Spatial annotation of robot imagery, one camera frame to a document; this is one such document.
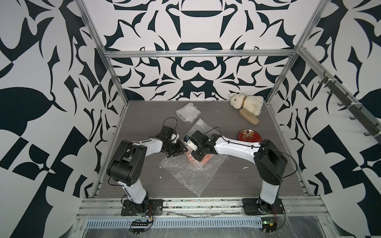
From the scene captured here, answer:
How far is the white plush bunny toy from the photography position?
1096mm

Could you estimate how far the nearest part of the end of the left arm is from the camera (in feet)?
2.58

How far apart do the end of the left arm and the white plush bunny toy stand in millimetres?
534
